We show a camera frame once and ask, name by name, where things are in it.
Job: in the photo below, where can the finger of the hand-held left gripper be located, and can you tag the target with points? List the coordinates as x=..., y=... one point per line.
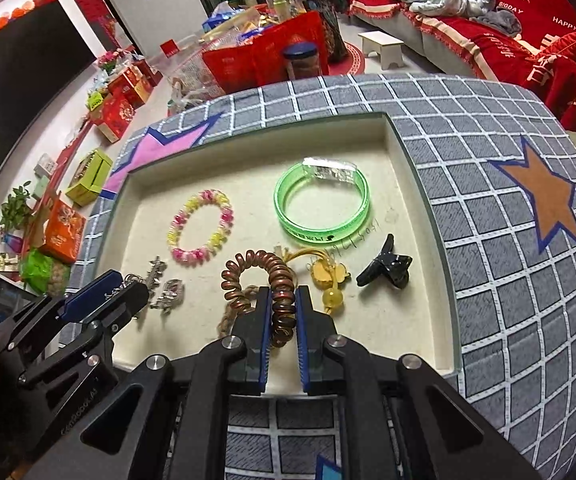
x=92, y=292
x=117, y=310

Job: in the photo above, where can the flower bouquet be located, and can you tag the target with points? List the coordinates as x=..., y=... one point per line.
x=112, y=60

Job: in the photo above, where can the red round rug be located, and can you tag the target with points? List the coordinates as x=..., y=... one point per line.
x=350, y=62

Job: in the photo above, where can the white small stool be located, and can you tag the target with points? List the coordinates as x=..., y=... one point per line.
x=380, y=47

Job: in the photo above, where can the orange cardboard box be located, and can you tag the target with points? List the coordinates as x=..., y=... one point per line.
x=62, y=232

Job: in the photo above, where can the black hair claw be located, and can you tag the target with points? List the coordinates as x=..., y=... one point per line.
x=383, y=265

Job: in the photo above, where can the potted green plant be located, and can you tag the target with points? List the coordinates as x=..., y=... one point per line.
x=15, y=207

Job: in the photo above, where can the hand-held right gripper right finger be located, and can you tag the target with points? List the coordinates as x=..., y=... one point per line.
x=303, y=340

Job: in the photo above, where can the red sofa cover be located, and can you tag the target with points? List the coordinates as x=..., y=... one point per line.
x=543, y=45

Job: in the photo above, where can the silver metal hair clip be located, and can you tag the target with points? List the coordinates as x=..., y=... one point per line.
x=153, y=270

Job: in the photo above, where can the green snack packet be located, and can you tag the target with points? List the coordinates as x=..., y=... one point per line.
x=42, y=272

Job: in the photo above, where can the green shallow cardboard box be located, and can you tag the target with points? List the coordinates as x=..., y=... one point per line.
x=418, y=310

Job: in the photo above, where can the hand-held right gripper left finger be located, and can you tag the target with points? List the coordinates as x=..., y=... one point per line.
x=264, y=330

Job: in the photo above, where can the white door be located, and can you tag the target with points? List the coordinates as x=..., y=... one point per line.
x=152, y=5

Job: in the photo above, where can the black television screen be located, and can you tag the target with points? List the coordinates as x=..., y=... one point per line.
x=17, y=95

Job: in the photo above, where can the yellow tassel pendant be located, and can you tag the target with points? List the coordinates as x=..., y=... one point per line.
x=332, y=297

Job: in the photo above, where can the silver rhinestone hair clip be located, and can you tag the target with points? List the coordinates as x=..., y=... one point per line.
x=170, y=296

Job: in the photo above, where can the grey checked tablecloth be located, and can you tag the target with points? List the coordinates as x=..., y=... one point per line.
x=518, y=310

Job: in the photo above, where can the red gift bag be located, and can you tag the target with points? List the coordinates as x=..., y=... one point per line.
x=253, y=60

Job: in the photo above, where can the clear plastic basket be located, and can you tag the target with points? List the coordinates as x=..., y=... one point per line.
x=195, y=80

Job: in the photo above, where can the jar with blue lid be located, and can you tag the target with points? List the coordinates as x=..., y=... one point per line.
x=300, y=62

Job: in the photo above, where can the grey garment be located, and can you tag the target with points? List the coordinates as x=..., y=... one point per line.
x=503, y=22

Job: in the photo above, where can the red gift box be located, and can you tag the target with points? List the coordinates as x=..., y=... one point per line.
x=115, y=117

